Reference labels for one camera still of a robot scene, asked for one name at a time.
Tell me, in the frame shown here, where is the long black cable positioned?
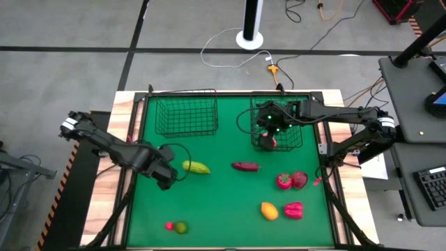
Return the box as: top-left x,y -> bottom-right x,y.
275,0 -> 365,90

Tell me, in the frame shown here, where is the coiled black cable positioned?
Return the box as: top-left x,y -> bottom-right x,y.
284,0 -> 307,24

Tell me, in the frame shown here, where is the grey metal stand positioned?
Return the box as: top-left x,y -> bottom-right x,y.
0,139 -> 57,251

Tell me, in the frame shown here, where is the red peach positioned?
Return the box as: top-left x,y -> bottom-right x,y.
257,131 -> 279,151

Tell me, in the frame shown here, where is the black pole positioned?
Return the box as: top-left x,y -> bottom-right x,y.
392,13 -> 446,69

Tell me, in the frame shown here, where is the device with blue screen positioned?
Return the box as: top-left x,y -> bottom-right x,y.
424,85 -> 446,119

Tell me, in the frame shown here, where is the purple toy eggplant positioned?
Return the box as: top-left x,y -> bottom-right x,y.
231,161 -> 261,173

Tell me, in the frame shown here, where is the red strawberry fruit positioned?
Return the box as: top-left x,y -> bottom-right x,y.
276,172 -> 293,191

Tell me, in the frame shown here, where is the green toy lime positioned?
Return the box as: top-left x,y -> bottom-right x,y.
174,220 -> 189,235

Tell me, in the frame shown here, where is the black wire basket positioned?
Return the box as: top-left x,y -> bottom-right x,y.
154,91 -> 220,139
249,93 -> 304,153

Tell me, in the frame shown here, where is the orange cable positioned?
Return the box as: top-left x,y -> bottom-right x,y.
316,0 -> 345,21

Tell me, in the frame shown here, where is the black keyboard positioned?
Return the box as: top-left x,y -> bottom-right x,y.
413,166 -> 446,212

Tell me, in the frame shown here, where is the white cable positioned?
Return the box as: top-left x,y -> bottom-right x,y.
200,26 -> 275,69

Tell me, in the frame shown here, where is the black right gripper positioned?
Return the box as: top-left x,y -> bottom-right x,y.
256,100 -> 304,152

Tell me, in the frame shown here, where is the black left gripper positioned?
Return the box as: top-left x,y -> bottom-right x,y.
137,145 -> 179,191

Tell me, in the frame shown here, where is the red black box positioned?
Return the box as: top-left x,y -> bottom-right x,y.
371,0 -> 424,26

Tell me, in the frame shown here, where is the orange power plug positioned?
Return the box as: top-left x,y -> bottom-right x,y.
267,63 -> 279,86

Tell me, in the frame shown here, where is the black platform with hazard stripes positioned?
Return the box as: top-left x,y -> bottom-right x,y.
34,110 -> 112,251

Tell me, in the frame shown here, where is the yellow orange toy mango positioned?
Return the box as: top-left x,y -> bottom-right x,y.
261,201 -> 279,222

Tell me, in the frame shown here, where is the red toy bell pepper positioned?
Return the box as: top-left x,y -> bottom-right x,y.
284,201 -> 304,220

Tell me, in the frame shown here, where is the grey desk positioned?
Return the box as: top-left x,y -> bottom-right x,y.
378,55 -> 446,144
389,142 -> 446,228

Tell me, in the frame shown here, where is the green table mat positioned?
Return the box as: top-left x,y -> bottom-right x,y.
125,94 -> 335,248

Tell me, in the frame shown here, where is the green toy cucumber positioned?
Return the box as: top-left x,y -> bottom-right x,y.
182,160 -> 211,175

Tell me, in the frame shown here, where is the black table frame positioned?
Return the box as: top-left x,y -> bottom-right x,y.
85,83 -> 377,251

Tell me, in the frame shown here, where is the white paper sheet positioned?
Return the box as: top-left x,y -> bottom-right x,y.
360,153 -> 390,181

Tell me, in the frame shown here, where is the dark red toy apple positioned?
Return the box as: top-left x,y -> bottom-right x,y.
291,170 -> 309,190

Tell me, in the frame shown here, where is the black white pole stand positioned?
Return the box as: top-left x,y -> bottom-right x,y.
236,0 -> 265,51

